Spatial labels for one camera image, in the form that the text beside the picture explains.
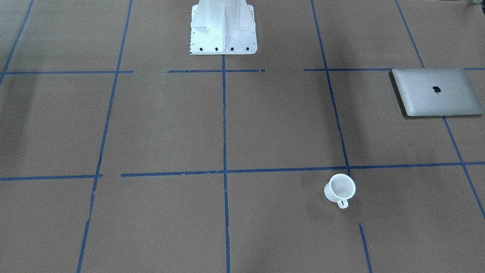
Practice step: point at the white cup with handle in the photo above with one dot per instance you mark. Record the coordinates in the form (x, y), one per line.
(340, 189)

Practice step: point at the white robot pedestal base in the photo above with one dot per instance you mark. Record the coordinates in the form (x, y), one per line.
(223, 27)

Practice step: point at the silver closed laptop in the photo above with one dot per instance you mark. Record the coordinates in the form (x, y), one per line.
(436, 92)

